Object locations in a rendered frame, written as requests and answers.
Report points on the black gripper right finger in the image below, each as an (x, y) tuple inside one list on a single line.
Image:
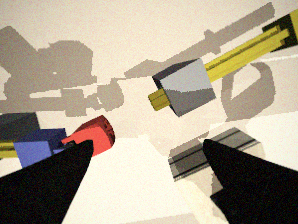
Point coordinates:
[(261, 191)]

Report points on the olive yellow rectangular bar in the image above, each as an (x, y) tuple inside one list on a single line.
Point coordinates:
[(187, 85)]

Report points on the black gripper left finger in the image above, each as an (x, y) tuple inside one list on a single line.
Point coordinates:
[(42, 192)]

